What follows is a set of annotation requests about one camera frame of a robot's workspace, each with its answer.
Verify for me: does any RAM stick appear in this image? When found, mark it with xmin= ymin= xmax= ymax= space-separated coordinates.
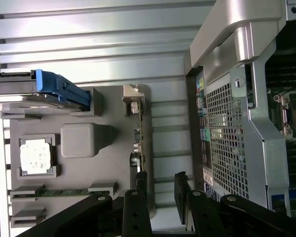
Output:
xmin=11 ymin=188 xmax=114 ymax=198

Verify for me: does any grey parts rack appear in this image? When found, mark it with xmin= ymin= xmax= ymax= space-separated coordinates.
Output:
xmin=0 ymin=83 xmax=155 ymax=230

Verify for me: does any open PC case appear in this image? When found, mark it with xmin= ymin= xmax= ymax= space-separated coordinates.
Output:
xmin=183 ymin=0 xmax=296 ymax=219

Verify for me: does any silver CPU chip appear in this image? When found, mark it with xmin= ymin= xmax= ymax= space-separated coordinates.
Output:
xmin=19 ymin=139 xmax=52 ymax=173

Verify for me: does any hard disk with blue carrier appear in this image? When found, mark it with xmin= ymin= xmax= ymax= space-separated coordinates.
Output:
xmin=0 ymin=69 xmax=92 ymax=112

